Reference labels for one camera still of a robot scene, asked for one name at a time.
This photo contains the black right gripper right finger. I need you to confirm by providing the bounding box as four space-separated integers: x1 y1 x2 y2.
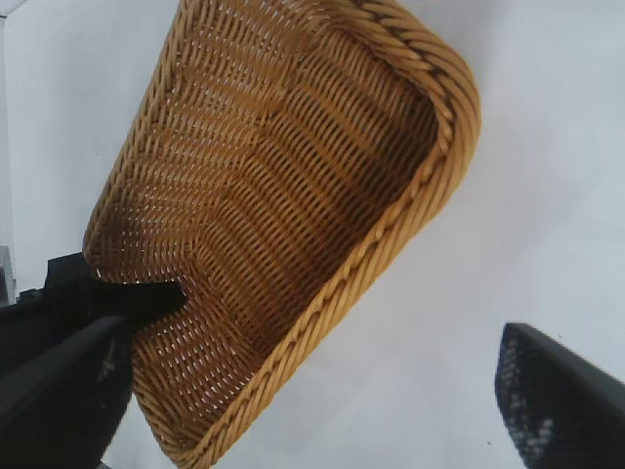
494 321 625 469

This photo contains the scratched black right gripper left finger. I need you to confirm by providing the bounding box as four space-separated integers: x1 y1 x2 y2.
0 316 135 469

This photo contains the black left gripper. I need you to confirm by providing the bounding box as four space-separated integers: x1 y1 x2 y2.
0 252 187 365

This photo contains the woven wicker rectangular basket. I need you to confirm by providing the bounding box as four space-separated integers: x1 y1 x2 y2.
82 0 483 469

